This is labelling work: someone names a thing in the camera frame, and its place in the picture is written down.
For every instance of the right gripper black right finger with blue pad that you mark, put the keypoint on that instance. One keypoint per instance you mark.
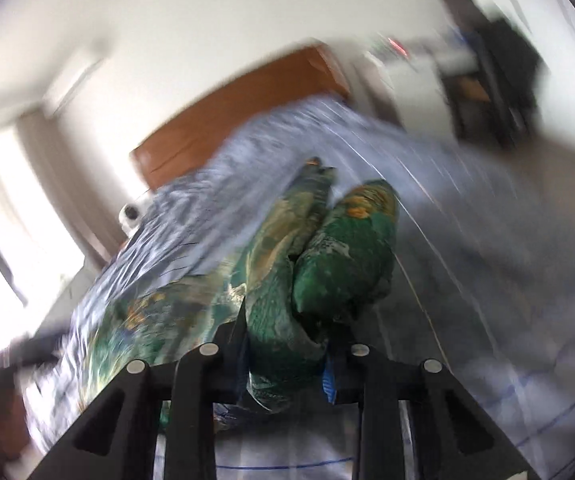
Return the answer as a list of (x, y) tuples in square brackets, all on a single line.
[(416, 418)]

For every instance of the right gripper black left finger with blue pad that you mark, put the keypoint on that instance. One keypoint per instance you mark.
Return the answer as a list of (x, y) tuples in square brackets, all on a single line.
[(115, 438)]

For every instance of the green patterned padded jacket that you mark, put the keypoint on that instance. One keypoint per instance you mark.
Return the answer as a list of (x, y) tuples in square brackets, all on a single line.
[(310, 264)]

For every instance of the blue plaid bed duvet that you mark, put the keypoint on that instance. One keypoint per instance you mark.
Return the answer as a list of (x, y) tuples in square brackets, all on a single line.
[(483, 282)]

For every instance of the small white desk fan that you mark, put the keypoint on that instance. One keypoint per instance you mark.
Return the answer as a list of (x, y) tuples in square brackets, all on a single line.
[(130, 217)]

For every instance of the beige window curtain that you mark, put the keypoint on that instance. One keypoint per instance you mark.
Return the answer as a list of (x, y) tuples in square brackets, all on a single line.
[(68, 190)]

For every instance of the white air conditioner unit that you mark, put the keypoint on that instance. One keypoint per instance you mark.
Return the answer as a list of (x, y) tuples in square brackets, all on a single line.
[(71, 76)]

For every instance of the white desk with drawers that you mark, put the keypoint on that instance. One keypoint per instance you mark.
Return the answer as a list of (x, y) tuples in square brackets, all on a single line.
[(405, 82)]

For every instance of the brown wooden headboard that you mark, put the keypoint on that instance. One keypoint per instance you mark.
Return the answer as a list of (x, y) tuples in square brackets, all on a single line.
[(190, 138)]

